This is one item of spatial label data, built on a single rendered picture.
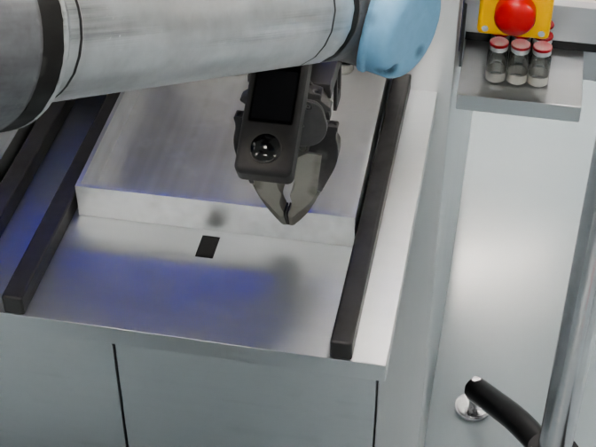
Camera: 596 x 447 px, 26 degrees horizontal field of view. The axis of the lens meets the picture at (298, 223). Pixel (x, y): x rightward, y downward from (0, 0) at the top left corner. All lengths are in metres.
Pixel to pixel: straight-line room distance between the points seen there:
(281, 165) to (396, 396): 0.74
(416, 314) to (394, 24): 0.81
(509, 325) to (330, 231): 1.23
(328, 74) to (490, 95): 0.33
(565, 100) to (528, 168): 1.35
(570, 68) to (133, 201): 0.51
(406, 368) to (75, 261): 0.61
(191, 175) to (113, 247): 0.12
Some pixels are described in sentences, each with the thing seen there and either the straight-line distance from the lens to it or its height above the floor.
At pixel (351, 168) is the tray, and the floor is 0.88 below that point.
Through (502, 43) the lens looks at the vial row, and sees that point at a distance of 1.38.
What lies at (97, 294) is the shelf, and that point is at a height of 0.88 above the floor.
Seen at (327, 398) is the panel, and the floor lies 0.37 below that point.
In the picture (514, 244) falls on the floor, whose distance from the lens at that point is 2.54.
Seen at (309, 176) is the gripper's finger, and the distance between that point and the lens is 1.11.
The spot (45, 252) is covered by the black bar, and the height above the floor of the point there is 0.90.
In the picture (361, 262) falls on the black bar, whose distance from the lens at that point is 1.13.
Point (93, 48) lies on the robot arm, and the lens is 0.63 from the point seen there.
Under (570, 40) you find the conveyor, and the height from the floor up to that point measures 0.89.
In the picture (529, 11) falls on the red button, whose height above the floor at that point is 1.01.
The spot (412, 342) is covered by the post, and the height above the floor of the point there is 0.50.
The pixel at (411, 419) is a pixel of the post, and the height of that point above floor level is 0.36.
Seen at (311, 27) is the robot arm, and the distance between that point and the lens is 0.77.
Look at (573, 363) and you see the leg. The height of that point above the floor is 0.35.
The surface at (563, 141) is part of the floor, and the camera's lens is 2.82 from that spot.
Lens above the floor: 1.66
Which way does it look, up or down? 41 degrees down
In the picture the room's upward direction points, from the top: straight up
